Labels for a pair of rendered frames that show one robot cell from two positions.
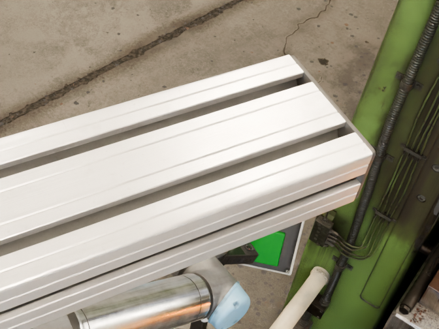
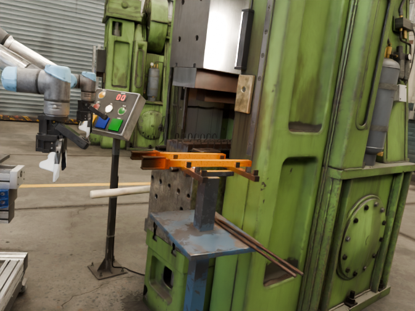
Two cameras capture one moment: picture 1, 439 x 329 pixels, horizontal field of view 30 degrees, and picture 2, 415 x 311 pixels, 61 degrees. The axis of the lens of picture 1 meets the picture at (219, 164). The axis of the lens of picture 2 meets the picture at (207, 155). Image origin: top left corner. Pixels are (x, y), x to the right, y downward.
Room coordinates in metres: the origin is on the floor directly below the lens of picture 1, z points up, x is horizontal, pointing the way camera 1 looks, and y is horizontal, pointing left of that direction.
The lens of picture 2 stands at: (-0.63, -1.47, 1.27)
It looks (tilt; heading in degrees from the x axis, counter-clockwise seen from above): 10 degrees down; 24
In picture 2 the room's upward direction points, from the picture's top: 7 degrees clockwise
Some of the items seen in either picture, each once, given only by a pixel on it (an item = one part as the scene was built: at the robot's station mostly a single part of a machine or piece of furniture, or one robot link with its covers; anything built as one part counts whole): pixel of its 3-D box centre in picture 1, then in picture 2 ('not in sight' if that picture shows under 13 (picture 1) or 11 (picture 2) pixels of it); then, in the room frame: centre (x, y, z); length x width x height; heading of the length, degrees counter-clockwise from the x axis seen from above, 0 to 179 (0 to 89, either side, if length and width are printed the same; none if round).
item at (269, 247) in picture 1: (263, 245); (115, 124); (1.01, -0.12, 1.01); 0.07 x 0.05 x 0.07; 89
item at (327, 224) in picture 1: (325, 232); not in sight; (1.24, -0.28, 0.80); 0.06 x 0.03 x 0.14; 64
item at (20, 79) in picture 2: not in sight; (26, 80); (0.15, -0.47, 1.23); 0.11 x 0.11 x 0.08; 30
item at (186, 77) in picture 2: not in sight; (215, 81); (1.16, -0.66, 1.32); 0.42 x 0.20 x 0.10; 154
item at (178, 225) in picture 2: not in sight; (202, 229); (0.58, -0.94, 0.73); 0.40 x 0.30 x 0.02; 54
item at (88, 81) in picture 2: not in sight; (88, 82); (0.89, -0.01, 1.23); 0.09 x 0.08 x 0.11; 136
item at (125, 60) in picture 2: not in sight; (150, 73); (5.29, 2.64, 1.45); 2.18 x 1.23 x 2.89; 143
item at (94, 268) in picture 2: not in sight; (107, 263); (1.14, -0.03, 0.05); 0.22 x 0.22 x 0.09; 64
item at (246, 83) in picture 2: not in sight; (244, 94); (0.95, -0.90, 1.27); 0.09 x 0.02 x 0.17; 64
